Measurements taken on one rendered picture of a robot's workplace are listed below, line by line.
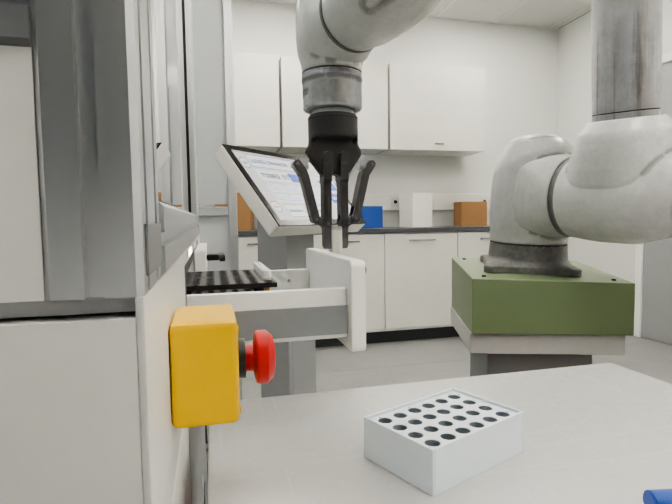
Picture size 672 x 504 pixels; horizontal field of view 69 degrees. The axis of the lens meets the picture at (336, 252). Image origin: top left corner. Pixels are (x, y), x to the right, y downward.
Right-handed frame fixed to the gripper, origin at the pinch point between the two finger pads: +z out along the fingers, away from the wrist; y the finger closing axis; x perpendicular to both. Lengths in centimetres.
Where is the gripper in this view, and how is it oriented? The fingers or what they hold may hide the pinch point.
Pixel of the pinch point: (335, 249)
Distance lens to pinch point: 75.4
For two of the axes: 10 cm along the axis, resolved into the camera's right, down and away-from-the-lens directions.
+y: -9.7, 0.4, -2.4
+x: 2.5, 0.6, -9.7
